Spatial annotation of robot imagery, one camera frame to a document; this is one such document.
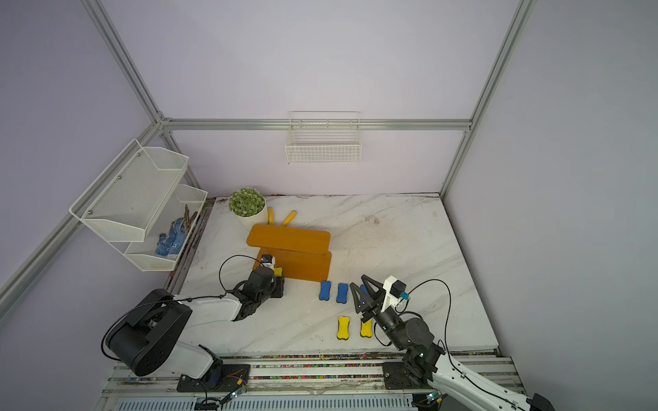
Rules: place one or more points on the green succulent in white pot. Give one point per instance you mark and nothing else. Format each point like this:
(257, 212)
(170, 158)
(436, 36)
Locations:
(250, 207)

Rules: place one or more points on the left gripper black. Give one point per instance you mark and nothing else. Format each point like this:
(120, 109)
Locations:
(274, 282)

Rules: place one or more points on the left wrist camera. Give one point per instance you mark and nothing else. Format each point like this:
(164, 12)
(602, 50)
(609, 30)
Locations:
(268, 261)

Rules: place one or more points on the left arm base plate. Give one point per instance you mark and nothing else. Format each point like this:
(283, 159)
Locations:
(226, 378)

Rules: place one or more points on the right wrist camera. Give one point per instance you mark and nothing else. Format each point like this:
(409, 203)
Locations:
(395, 293)

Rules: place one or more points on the white mesh upper wall bin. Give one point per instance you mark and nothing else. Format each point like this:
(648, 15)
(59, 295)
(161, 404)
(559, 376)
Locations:
(123, 204)

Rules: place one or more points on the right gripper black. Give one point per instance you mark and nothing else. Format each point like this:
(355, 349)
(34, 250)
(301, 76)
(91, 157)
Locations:
(375, 308)

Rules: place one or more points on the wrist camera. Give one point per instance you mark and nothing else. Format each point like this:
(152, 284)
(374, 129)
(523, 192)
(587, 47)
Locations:
(268, 261)
(395, 293)

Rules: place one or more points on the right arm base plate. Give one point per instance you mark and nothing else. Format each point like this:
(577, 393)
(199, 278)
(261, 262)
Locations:
(400, 376)

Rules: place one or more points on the white mesh wall bin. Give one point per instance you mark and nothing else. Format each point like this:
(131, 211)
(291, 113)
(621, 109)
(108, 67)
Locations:
(123, 204)
(186, 202)

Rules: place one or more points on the orange wooden two-tier shelf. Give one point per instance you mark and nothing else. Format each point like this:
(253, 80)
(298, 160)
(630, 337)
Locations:
(303, 254)

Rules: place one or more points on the aluminium rail base frame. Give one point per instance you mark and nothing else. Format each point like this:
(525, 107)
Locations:
(304, 382)

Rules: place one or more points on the blue crumpled item in bin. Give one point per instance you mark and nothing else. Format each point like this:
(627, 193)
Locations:
(171, 243)

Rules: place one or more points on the white mesh lower wall bin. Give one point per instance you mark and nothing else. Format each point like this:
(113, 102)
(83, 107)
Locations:
(186, 202)

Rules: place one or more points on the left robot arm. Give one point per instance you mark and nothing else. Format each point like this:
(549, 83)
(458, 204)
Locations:
(148, 338)

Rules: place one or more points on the white wire wall basket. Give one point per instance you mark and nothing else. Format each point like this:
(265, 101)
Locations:
(324, 137)

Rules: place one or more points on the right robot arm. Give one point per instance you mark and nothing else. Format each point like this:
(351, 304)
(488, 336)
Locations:
(427, 361)

